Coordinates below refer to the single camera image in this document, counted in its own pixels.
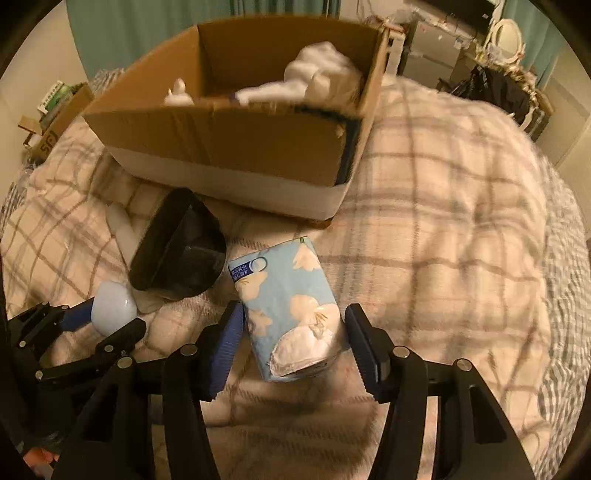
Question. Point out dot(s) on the small cardboard box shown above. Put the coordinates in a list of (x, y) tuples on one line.
[(55, 134)]

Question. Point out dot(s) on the white round case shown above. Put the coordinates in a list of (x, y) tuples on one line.
[(111, 307)]

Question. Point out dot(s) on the green curtain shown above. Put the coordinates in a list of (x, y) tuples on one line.
[(138, 27), (549, 46)]

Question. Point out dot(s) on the small white bottle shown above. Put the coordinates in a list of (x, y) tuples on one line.
[(178, 98)]

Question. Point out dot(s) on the green and white books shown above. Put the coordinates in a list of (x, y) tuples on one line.
[(57, 97)]

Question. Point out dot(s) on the grey checkered bedsheet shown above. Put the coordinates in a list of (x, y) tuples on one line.
[(565, 332)]

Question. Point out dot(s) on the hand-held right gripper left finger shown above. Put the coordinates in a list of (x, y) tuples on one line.
[(225, 353)]

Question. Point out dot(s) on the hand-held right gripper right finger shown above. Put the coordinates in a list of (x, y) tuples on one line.
[(364, 355)]

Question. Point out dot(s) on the white cabinet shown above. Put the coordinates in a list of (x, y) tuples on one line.
[(429, 60)]

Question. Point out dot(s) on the blue floral tissue pack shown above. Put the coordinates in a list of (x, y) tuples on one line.
[(286, 295)]

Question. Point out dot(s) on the white oval mirror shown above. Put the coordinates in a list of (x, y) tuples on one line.
[(505, 34)]

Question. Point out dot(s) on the dark clothes pile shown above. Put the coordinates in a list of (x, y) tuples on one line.
[(498, 90)]

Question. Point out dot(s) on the cream plaid blanket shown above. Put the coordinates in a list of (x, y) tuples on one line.
[(438, 207)]

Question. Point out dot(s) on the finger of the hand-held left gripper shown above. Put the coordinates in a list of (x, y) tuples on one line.
[(76, 318), (121, 339)]

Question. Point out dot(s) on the white wooden rail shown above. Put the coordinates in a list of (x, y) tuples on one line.
[(396, 50)]

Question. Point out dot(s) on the black plastic bowl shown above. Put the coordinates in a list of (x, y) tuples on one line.
[(184, 249)]

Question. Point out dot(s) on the white plastic bottle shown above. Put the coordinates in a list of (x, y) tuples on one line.
[(121, 230)]

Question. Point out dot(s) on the large cardboard box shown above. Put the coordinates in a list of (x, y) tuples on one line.
[(207, 138)]

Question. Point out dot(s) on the white cloth in box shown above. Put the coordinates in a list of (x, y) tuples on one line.
[(314, 69)]

